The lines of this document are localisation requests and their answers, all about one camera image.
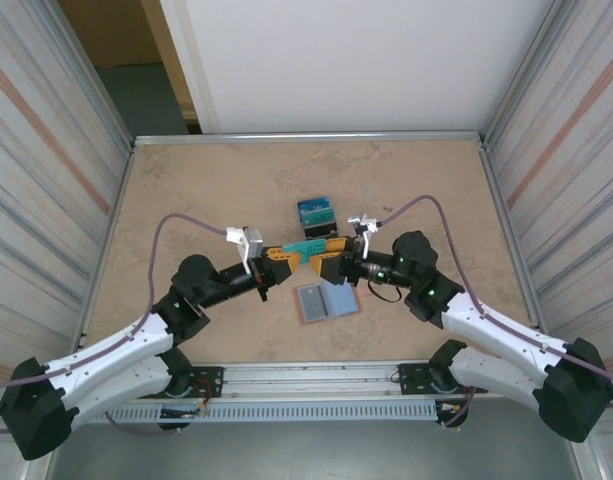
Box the teal chip credit card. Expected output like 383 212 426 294
280 238 328 257

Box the dark grey card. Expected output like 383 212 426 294
297 284 331 322

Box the teal card with dark print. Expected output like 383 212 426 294
300 208 336 227

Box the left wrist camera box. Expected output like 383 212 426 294
225 224 265 275

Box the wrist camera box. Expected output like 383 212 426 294
346 209 380 261
225 224 265 275

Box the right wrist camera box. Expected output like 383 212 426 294
346 209 380 261

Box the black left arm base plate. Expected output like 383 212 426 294
188 366 225 400

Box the aluminium mounting rail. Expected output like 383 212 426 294
105 360 537 401

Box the aluminium table edge rail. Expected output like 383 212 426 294
78 139 137 354
477 138 555 346
133 130 487 149

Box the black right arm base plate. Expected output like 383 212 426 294
398 362 455 396

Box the grey slotted cable duct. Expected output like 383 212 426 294
105 403 440 424

